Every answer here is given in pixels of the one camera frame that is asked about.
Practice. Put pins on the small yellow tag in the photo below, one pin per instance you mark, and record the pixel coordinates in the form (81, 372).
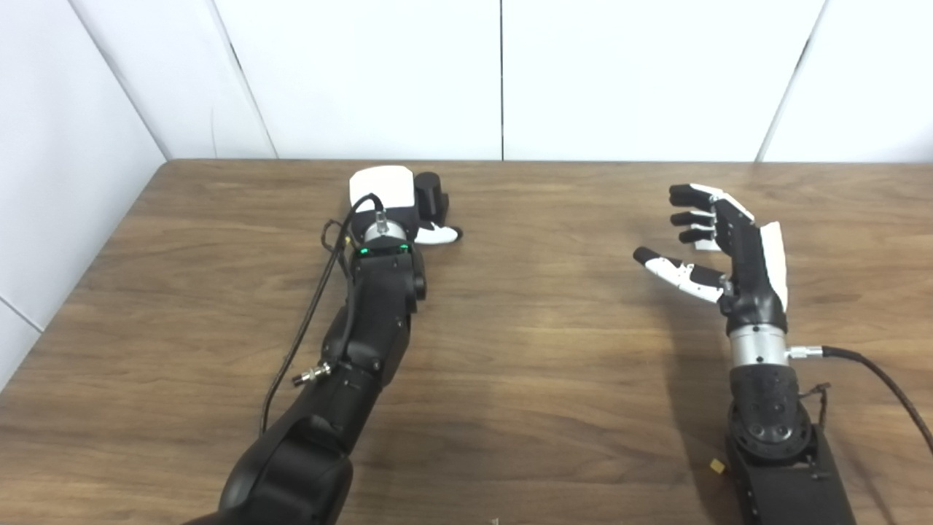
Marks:
(718, 465)

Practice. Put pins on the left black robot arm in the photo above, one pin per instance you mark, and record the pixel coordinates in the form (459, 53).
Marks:
(372, 313)

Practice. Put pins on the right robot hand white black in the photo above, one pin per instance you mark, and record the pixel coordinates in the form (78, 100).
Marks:
(751, 277)

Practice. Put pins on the black peg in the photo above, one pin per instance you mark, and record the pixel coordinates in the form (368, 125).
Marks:
(430, 193)

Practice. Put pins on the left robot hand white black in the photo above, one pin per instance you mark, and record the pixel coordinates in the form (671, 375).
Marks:
(383, 189)

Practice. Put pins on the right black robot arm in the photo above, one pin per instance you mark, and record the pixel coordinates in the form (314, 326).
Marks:
(773, 423)

